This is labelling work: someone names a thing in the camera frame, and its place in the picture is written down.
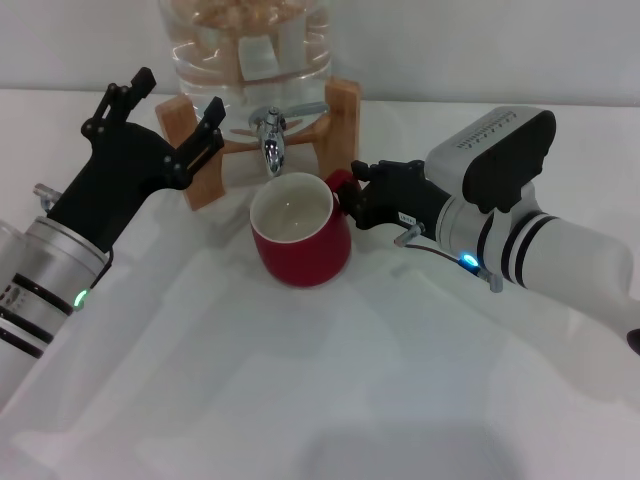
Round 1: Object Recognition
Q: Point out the red ceramic cup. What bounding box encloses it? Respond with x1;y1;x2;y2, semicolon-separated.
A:
249;168;362;289

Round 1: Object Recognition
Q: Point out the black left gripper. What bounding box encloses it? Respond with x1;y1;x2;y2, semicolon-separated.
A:
47;66;226;255

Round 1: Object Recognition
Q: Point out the chrome faucet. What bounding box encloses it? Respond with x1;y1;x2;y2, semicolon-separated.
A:
248;101;329;179

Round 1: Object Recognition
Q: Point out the glass water dispenser jar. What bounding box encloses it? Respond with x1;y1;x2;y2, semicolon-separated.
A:
158;0;334;134

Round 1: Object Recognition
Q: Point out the grey black wrist camera box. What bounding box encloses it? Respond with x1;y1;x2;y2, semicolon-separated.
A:
424;107;557;214

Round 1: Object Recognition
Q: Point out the thin dark cable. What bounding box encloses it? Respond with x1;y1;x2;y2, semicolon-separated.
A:
74;251;114;314
404;241;504;294

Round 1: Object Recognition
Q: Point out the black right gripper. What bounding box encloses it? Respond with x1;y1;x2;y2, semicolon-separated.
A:
339;158;455;240

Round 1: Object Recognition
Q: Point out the silver metal connector plug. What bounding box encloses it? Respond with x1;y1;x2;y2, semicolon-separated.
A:
32;183;61;209
394;223;426;246

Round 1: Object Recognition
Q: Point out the wooden dispenser stand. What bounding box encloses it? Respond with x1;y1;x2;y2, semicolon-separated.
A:
154;79;362;211

